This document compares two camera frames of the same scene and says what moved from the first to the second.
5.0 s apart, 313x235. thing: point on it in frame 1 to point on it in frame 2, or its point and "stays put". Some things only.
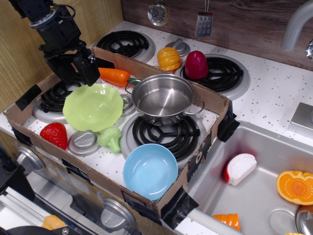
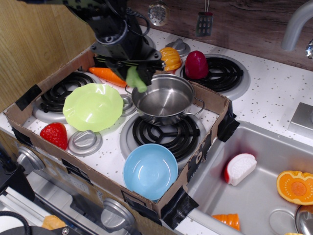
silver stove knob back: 183,48 stays put
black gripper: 77,51 to 134,50
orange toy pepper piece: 230,219 stays put
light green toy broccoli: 110,136 to 134,79
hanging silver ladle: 158,13 stays put
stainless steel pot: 161,99 stays put
